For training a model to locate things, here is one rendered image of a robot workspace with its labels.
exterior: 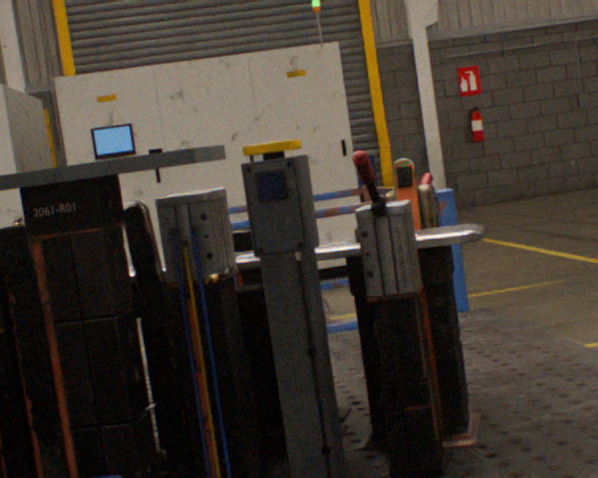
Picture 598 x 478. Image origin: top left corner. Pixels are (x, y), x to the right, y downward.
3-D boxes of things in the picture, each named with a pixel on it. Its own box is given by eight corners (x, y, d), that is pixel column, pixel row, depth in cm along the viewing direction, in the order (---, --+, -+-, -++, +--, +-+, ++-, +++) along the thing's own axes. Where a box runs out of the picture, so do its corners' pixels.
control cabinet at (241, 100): (91, 317, 963) (44, 22, 942) (93, 310, 1016) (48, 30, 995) (370, 273, 999) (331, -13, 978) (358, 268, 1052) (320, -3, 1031)
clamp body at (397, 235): (456, 453, 160) (423, 196, 157) (451, 478, 150) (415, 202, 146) (389, 459, 162) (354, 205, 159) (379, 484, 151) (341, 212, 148)
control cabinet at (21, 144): (20, 301, 1190) (-20, 62, 1169) (72, 293, 1194) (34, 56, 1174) (-25, 336, 952) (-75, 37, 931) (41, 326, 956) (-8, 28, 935)
